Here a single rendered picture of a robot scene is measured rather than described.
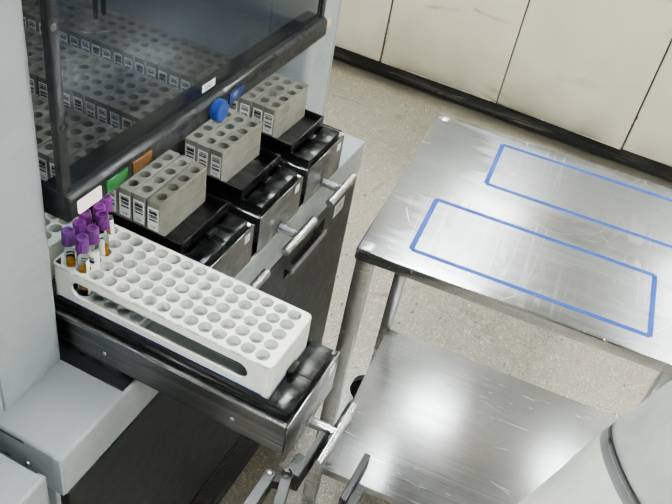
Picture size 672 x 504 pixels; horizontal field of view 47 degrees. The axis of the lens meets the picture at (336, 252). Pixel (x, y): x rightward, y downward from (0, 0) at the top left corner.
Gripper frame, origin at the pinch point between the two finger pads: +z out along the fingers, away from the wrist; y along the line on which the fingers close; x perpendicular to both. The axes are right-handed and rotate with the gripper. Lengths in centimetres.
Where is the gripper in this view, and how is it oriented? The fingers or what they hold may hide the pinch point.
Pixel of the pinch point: (332, 469)
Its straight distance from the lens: 91.8
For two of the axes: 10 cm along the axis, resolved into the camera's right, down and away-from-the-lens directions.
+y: -8.9, -3.8, 2.4
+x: -1.5, 7.6, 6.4
